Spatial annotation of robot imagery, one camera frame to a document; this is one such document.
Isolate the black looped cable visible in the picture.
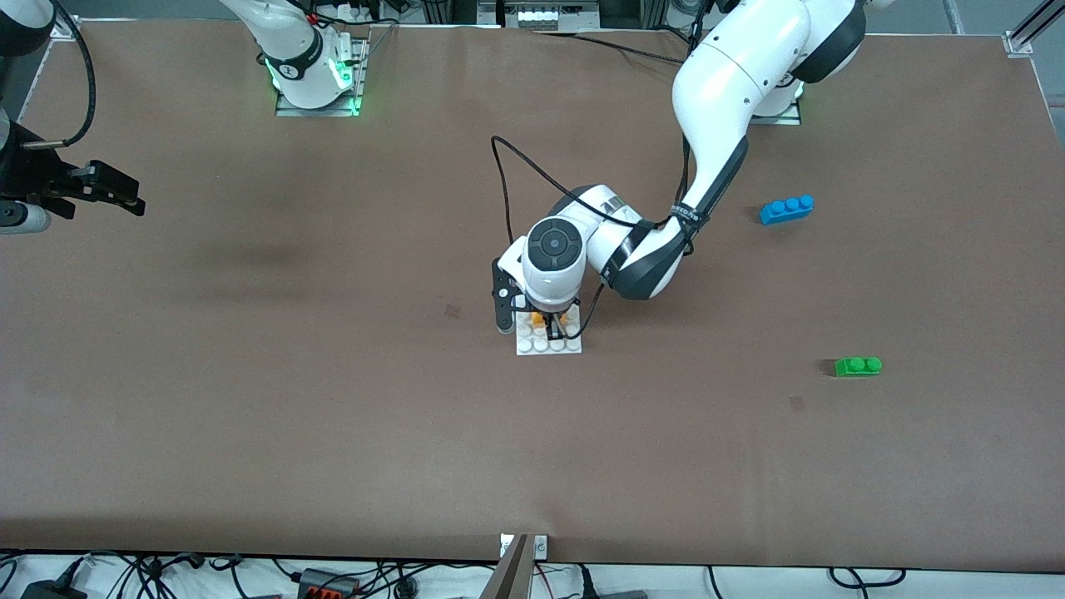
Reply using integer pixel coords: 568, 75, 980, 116
828, 567, 908, 588

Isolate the black orange connector box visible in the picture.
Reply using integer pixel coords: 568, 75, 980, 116
297, 568, 360, 599

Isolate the blue three-stud block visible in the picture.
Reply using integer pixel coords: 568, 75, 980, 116
759, 195, 815, 226

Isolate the white studded base plate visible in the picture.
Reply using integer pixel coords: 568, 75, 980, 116
515, 309, 584, 357

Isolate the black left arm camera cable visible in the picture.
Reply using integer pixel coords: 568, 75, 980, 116
490, 136, 691, 340

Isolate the grey-brown camera mount beam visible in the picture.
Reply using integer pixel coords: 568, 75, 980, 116
480, 534, 533, 599

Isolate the black cable across table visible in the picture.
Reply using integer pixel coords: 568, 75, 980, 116
528, 30, 690, 66

